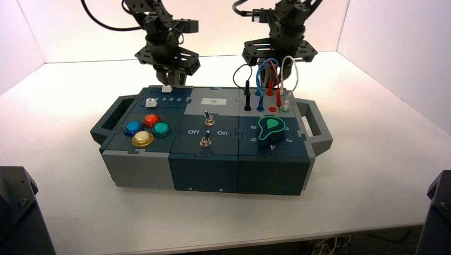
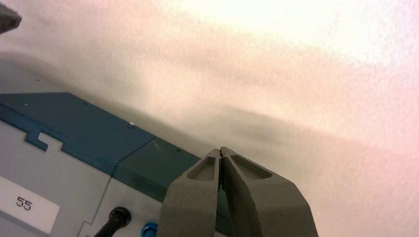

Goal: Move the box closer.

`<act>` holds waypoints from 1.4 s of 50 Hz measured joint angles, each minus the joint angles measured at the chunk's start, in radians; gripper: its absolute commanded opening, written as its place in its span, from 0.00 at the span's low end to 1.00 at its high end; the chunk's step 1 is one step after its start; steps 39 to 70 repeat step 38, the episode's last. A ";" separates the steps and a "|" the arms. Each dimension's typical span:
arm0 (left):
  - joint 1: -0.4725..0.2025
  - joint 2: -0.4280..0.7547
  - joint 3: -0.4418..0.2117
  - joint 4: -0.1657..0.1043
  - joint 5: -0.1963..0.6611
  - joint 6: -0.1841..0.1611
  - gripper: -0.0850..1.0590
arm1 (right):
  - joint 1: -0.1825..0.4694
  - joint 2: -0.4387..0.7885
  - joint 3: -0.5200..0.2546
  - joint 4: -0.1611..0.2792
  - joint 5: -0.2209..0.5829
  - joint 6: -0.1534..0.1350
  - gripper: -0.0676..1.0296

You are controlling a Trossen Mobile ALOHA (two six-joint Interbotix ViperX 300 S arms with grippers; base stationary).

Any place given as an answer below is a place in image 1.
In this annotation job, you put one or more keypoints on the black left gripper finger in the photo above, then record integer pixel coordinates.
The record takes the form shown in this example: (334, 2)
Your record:
(180, 79)
(162, 74)

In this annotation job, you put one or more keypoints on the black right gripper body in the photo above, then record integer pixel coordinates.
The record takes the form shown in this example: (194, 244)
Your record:
(285, 44)

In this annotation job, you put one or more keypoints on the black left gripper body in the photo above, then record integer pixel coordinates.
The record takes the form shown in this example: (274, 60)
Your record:
(165, 52)

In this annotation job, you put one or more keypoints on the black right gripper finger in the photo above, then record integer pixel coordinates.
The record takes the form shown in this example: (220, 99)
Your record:
(287, 72)
(267, 72)

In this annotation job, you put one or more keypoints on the grey and teal control box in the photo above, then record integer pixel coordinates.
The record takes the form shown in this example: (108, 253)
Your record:
(204, 172)

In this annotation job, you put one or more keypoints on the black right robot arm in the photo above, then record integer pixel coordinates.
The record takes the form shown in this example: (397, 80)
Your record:
(292, 14)

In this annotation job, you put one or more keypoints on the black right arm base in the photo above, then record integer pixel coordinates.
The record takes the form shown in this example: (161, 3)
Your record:
(437, 225)

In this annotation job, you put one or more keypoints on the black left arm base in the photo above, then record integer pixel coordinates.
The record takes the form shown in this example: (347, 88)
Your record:
(17, 218)

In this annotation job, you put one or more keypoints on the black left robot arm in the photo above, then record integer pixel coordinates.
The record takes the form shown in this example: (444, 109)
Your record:
(155, 19)

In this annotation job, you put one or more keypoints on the white slider knob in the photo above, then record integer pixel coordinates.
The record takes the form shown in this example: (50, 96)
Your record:
(151, 103)
(166, 89)

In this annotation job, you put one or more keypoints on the white paper label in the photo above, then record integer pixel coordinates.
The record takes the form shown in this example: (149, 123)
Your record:
(213, 101)

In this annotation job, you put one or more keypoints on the red push button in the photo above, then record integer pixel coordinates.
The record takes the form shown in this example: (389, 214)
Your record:
(152, 119)

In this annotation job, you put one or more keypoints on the green push button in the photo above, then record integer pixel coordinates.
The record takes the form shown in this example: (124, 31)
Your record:
(161, 128)

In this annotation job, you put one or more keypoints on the blue push button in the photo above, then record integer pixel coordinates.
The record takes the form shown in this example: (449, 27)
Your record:
(133, 127)

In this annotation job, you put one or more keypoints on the dark green rotary knob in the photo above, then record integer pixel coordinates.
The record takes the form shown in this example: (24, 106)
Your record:
(270, 135)

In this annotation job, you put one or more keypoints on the yellow push button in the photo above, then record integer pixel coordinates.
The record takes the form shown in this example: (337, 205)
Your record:
(142, 138)

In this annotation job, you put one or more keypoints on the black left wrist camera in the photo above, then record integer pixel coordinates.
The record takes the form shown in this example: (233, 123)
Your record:
(186, 25)

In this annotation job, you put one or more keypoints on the metal toggle switch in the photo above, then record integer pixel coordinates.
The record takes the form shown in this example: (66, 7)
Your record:
(205, 142)
(209, 121)

